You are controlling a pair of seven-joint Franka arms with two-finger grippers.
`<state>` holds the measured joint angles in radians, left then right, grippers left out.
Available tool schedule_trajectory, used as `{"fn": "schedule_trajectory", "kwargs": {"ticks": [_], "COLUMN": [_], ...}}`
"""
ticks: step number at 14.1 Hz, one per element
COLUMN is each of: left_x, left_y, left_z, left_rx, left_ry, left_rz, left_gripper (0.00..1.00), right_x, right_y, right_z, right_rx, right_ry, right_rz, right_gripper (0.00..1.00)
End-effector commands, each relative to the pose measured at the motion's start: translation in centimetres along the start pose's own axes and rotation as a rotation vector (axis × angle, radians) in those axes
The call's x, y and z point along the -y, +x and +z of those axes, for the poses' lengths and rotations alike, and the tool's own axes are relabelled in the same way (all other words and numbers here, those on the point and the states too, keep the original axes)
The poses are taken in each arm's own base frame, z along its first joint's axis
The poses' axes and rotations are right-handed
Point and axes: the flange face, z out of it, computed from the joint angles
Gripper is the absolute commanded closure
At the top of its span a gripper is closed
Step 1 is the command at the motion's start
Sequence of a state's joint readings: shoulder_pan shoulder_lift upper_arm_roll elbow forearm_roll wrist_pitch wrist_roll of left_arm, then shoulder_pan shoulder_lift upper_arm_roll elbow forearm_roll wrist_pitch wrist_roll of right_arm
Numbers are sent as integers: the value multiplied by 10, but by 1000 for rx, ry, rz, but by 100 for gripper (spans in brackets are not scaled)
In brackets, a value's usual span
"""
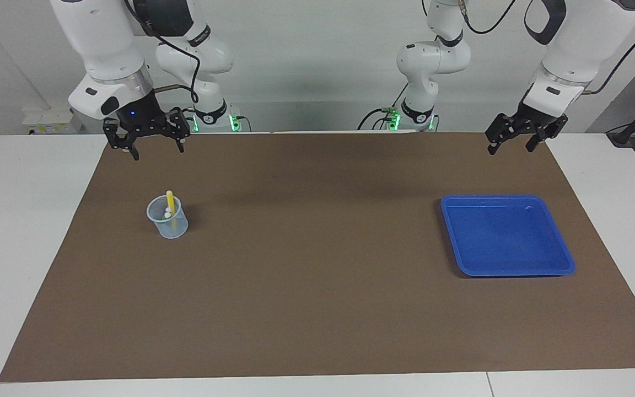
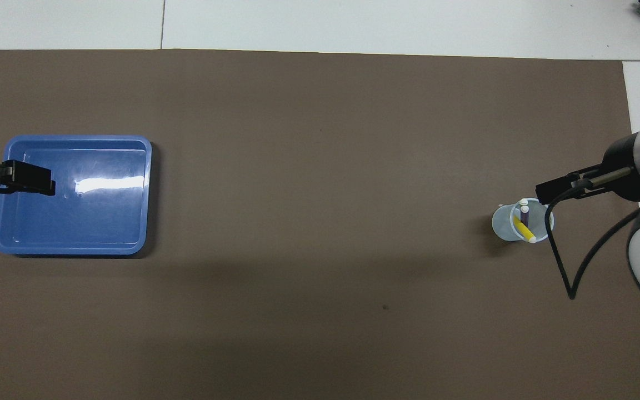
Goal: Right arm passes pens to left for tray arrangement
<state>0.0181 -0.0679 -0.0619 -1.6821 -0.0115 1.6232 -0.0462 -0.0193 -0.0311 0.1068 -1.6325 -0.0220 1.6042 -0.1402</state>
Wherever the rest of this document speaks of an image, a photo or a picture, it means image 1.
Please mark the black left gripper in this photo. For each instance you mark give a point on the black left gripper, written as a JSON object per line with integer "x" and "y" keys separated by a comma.
{"x": 535, "y": 116}

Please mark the clear plastic cup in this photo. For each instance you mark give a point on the clear plastic cup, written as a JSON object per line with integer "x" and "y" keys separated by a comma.
{"x": 171, "y": 229}

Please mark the yellow marker pen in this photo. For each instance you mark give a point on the yellow marker pen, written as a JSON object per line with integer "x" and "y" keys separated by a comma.
{"x": 170, "y": 198}

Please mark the blue plastic tray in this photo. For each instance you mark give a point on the blue plastic tray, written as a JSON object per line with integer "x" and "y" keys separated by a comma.
{"x": 505, "y": 237}

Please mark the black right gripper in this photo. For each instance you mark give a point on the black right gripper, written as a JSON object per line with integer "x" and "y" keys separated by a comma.
{"x": 141, "y": 118}

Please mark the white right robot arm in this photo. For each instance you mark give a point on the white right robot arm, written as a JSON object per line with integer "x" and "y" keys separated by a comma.
{"x": 102, "y": 38}

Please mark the brown table mat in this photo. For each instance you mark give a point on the brown table mat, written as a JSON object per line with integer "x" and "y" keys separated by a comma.
{"x": 317, "y": 309}

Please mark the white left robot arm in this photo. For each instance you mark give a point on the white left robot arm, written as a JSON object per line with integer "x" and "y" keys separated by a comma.
{"x": 565, "y": 49}

